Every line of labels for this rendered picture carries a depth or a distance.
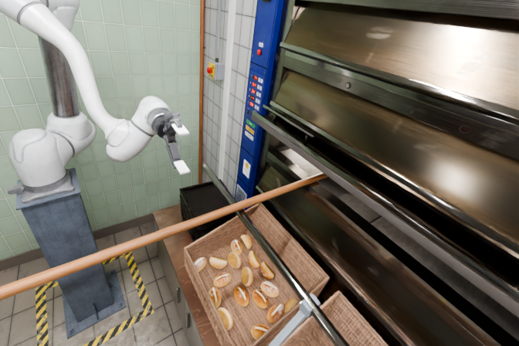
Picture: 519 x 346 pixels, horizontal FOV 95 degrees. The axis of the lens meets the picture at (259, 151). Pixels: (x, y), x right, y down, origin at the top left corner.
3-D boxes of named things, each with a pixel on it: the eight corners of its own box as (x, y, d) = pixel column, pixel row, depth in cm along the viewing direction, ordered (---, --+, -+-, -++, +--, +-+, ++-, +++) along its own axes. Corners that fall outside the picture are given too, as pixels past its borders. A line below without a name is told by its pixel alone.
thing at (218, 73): (217, 76, 163) (218, 60, 158) (224, 79, 156) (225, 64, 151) (207, 76, 159) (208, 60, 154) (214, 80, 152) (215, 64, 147)
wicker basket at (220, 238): (254, 231, 158) (260, 199, 144) (317, 309, 121) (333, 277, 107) (182, 265, 131) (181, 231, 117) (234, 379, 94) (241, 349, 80)
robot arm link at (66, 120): (42, 156, 115) (74, 136, 134) (76, 164, 117) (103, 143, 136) (-7, -38, 77) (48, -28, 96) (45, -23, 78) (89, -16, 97)
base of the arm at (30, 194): (10, 183, 109) (5, 173, 106) (70, 170, 122) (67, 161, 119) (8, 208, 98) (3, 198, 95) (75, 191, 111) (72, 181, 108)
